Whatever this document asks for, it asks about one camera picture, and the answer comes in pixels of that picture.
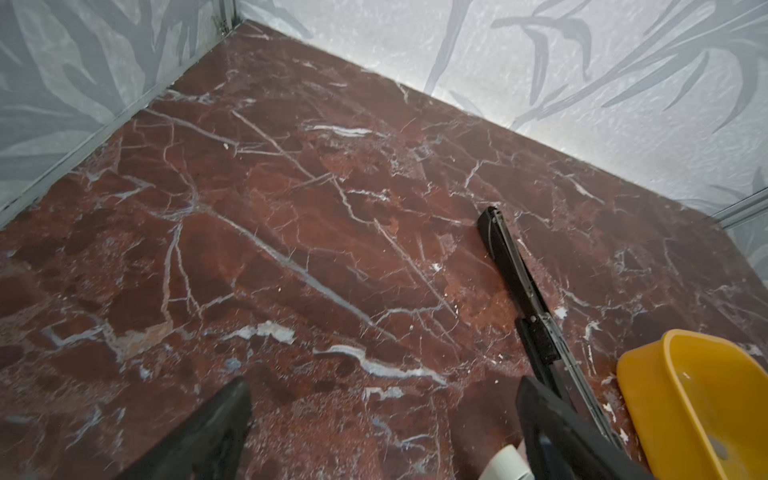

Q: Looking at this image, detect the aluminium frame corner post right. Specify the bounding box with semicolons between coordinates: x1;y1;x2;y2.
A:
713;188;768;229

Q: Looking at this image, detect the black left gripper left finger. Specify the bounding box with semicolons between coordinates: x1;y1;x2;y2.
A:
117;377;252;479

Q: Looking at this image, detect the aluminium frame corner post left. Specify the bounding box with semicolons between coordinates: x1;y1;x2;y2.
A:
212;0;242;36

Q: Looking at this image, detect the yellow plastic tray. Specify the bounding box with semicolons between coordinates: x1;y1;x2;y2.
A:
617;329;767;479

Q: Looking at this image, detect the black metal stapler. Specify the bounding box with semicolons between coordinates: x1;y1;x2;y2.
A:
477;206;626;452

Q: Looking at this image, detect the grey staple strip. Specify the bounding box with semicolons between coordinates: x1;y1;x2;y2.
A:
708;435;729;461

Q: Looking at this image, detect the aluminium frame corner post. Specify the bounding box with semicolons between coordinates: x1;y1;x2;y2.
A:
713;188;768;229
212;0;242;36

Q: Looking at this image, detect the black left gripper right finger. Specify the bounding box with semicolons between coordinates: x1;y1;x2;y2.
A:
516;376;653;480

